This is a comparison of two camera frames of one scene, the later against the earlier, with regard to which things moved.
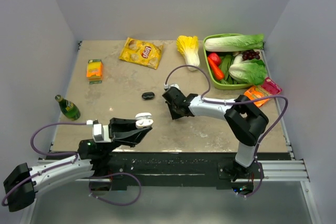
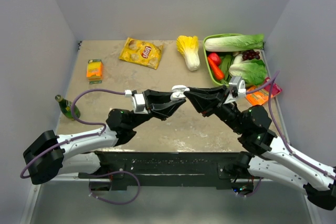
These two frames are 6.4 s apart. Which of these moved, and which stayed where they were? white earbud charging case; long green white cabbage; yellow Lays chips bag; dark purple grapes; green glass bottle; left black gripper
Moved: white earbud charging case; left black gripper
Stayed: green glass bottle; long green white cabbage; dark purple grapes; yellow Lays chips bag
